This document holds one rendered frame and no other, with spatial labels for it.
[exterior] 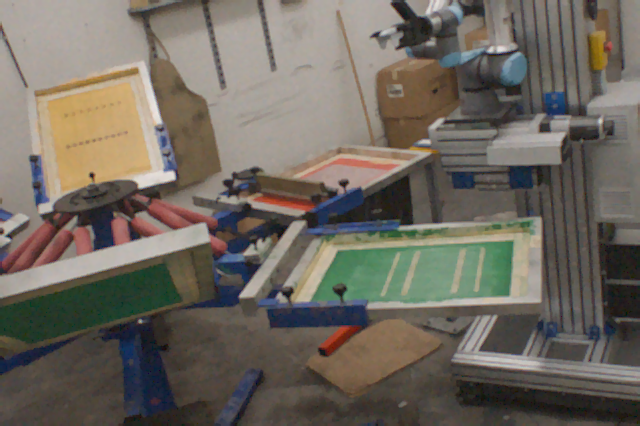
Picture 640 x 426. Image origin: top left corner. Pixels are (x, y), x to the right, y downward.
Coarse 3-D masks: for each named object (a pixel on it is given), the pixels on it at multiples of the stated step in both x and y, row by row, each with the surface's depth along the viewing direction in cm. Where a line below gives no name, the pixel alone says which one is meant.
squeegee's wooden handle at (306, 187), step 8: (256, 176) 339; (264, 176) 335; (272, 176) 332; (280, 176) 329; (264, 184) 337; (272, 184) 333; (280, 184) 329; (288, 184) 325; (296, 184) 322; (304, 184) 318; (312, 184) 314; (320, 184) 312; (288, 192) 327; (296, 192) 324; (304, 192) 320; (312, 192) 316; (320, 192) 312
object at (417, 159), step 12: (348, 144) 381; (312, 156) 373; (324, 156) 375; (384, 156) 362; (396, 156) 356; (408, 156) 351; (420, 156) 343; (432, 156) 345; (288, 168) 362; (300, 168) 365; (396, 168) 333; (408, 168) 335; (372, 180) 324; (384, 180) 325; (396, 180) 330; (252, 192) 347; (372, 192) 320
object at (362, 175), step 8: (360, 168) 354; (368, 168) 352; (376, 168) 350; (384, 168) 348; (392, 168) 346; (344, 176) 347; (352, 176) 345; (360, 176) 343; (368, 176) 341; (376, 176) 339; (328, 184) 341; (336, 184) 339; (352, 184) 335; (360, 184) 333; (296, 200) 329; (296, 208) 320; (304, 208) 318; (312, 208) 316
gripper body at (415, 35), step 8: (424, 16) 249; (400, 24) 244; (424, 24) 250; (408, 32) 245; (416, 32) 246; (424, 32) 251; (400, 40) 247; (408, 40) 245; (416, 40) 247; (424, 40) 250; (400, 48) 248
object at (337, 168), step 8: (336, 160) 372; (344, 160) 370; (352, 160) 368; (360, 160) 365; (320, 168) 365; (328, 168) 363; (336, 168) 361; (344, 168) 358; (352, 168) 356; (304, 176) 358; (312, 176) 356; (320, 176) 354; (328, 176) 352; (336, 176) 349; (256, 200) 339; (264, 200) 337; (272, 200) 335; (280, 200) 333; (288, 200) 331
